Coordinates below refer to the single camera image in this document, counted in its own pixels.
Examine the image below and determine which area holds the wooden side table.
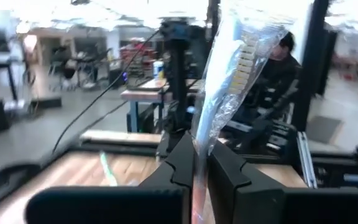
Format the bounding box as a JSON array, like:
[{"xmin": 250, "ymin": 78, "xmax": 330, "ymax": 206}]
[{"xmin": 120, "ymin": 77, "xmax": 204, "ymax": 133}]

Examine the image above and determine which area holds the black upright rig post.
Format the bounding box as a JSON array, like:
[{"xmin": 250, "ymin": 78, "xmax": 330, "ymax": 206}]
[
  {"xmin": 290, "ymin": 0, "xmax": 331, "ymax": 133},
  {"xmin": 208, "ymin": 0, "xmax": 221, "ymax": 41}
]

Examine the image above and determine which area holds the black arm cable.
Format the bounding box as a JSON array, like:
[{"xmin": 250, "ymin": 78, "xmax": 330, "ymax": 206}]
[{"xmin": 52, "ymin": 28, "xmax": 163, "ymax": 155}]

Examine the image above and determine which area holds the person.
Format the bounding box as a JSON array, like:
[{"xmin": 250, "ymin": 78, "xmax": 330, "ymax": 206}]
[{"xmin": 258, "ymin": 30, "xmax": 304, "ymax": 121}]

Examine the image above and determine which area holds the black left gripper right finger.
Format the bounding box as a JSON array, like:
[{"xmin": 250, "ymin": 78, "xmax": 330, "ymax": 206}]
[{"xmin": 208, "ymin": 139, "xmax": 358, "ymax": 224}]

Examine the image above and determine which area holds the orange toothbrush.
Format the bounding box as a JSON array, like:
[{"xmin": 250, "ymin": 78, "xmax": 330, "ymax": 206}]
[{"xmin": 190, "ymin": 0, "xmax": 295, "ymax": 224}]

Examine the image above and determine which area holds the green toothbrush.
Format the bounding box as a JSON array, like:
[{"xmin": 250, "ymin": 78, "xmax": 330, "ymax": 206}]
[{"xmin": 99, "ymin": 150, "xmax": 119, "ymax": 187}]

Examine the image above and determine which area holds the silver metal rail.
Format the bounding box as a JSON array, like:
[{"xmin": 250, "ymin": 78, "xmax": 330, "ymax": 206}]
[{"xmin": 296, "ymin": 130, "xmax": 319, "ymax": 190}]

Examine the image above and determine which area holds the blue white canister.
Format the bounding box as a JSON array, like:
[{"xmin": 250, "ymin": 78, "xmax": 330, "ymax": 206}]
[{"xmin": 152, "ymin": 60, "xmax": 165, "ymax": 81}]

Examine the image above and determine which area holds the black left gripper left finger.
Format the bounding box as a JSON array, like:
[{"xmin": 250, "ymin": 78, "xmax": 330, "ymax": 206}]
[{"xmin": 25, "ymin": 132, "xmax": 196, "ymax": 224}]

